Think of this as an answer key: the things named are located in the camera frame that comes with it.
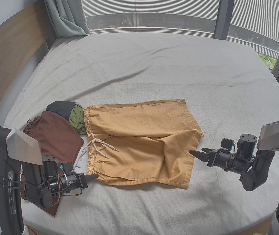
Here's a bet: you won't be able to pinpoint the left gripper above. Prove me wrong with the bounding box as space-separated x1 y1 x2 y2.
64 172 89 190

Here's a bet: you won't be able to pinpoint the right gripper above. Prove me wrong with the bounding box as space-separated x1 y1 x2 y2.
189 148 230 169

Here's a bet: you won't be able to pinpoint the tan shorts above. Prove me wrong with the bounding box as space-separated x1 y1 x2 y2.
82 98 205 190

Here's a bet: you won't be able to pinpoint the bed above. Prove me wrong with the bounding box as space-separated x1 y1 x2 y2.
0 0 279 235

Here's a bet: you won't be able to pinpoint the white printed garment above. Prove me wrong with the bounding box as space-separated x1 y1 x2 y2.
74 147 87 169

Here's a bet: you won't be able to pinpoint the brown garment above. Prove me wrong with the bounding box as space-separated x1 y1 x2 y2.
20 110 85 217

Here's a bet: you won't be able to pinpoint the green garment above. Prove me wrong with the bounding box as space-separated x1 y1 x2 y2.
69 103 86 135

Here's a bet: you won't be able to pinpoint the black garment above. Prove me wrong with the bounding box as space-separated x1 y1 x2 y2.
46 101 76 123

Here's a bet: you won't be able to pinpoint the window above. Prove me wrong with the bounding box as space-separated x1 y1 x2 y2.
77 0 279 65

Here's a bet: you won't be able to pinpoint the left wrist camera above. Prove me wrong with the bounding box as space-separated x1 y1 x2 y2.
61 162 74 175

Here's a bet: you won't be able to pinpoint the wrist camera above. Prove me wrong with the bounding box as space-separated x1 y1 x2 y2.
61 162 74 175
221 139 235 154

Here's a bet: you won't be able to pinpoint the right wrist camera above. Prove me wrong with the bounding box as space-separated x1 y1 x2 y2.
221 139 235 154

